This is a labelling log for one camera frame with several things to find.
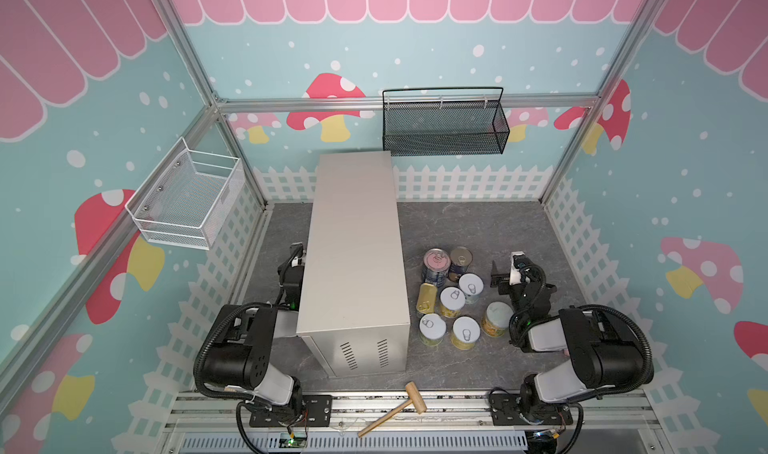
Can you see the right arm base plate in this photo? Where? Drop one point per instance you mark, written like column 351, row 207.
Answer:
column 509, row 409

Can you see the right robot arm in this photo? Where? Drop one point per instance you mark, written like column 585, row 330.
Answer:
column 608, row 353

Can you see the fruit can white lid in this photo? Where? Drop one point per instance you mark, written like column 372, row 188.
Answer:
column 465, row 333
column 451, row 301
column 472, row 287
column 432, row 328

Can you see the grey metal cabinet counter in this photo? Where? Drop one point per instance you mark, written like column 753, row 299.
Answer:
column 354, row 313

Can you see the gold can lying down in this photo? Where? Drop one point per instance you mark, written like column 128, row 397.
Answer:
column 427, row 297

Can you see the black mesh wall basket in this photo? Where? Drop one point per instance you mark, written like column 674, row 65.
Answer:
column 444, row 121

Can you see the blue soup can pink lid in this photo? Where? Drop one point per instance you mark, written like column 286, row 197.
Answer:
column 435, row 267

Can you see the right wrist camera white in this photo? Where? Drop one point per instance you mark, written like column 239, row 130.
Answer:
column 518, row 262

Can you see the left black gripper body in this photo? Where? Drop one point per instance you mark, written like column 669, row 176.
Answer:
column 293, row 258

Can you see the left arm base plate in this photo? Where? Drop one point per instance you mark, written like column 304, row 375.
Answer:
column 312, row 411

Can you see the peach fruit can plastic lid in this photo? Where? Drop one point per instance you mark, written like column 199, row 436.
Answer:
column 496, row 318

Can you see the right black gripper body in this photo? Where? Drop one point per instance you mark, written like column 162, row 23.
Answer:
column 505, row 279

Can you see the green circuit board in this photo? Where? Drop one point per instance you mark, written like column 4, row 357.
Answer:
column 292, row 441

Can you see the white wire wall basket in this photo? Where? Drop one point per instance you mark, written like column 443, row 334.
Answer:
column 187, row 199

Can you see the dark blue chopped tomato can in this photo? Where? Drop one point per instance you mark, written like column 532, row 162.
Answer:
column 461, row 258

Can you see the wooden mallet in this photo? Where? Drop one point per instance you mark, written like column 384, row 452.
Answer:
column 414, row 399

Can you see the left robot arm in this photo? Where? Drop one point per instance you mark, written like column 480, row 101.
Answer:
column 233, row 361

